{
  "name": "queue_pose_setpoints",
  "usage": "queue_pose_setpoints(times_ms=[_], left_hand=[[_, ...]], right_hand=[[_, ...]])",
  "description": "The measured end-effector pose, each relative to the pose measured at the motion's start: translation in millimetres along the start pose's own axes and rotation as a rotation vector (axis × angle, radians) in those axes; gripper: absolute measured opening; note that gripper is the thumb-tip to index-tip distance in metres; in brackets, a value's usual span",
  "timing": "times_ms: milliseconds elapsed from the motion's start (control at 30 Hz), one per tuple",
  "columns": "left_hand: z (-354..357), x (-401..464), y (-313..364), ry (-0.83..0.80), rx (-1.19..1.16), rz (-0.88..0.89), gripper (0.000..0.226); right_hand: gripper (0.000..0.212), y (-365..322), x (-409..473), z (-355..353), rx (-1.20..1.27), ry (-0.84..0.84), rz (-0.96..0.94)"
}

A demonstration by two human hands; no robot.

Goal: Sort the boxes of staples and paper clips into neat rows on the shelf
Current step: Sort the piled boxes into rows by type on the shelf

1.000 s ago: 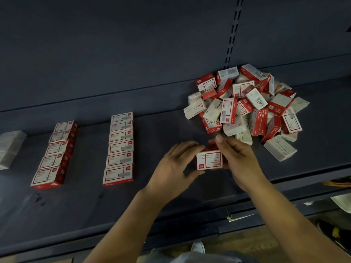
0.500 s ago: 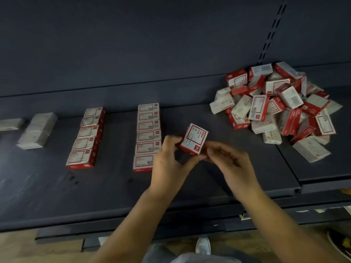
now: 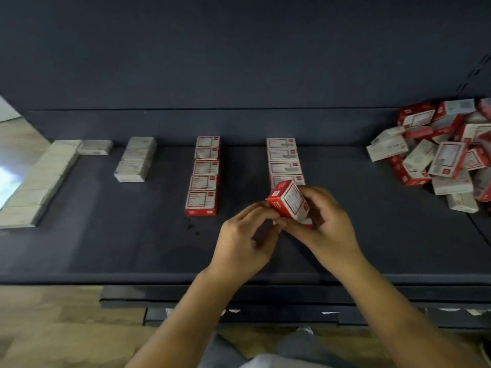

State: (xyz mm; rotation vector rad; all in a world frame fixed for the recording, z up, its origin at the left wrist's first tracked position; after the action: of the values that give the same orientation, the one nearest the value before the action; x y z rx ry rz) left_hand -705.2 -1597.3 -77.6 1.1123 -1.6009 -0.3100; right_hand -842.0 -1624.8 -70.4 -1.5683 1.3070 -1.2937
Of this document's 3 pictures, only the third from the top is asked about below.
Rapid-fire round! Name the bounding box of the person's right hand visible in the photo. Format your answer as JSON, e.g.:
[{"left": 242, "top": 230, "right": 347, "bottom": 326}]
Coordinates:
[{"left": 276, "top": 186, "right": 363, "bottom": 274}]

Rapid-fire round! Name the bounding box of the person's left hand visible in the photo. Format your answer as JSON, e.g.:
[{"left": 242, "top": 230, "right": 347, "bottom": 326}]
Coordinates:
[{"left": 207, "top": 201, "right": 281, "bottom": 288}]

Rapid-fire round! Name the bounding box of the pile of red white boxes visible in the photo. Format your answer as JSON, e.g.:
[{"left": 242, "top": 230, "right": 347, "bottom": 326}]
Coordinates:
[{"left": 366, "top": 98, "right": 491, "bottom": 214}]

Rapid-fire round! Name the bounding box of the dark metal shelf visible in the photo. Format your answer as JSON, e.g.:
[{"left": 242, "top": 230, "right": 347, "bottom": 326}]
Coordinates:
[{"left": 0, "top": 0, "right": 491, "bottom": 330}]

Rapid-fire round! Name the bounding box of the person's left forearm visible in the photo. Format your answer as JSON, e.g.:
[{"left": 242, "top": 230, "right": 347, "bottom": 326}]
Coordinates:
[{"left": 126, "top": 268, "right": 239, "bottom": 368}]

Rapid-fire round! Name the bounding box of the person's right forearm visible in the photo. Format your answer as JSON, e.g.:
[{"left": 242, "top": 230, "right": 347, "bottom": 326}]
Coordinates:
[{"left": 338, "top": 257, "right": 488, "bottom": 368}]

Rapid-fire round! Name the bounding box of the person's grey clothing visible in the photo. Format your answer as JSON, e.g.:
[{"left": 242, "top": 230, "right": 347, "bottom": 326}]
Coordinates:
[{"left": 198, "top": 327, "right": 354, "bottom": 368}]

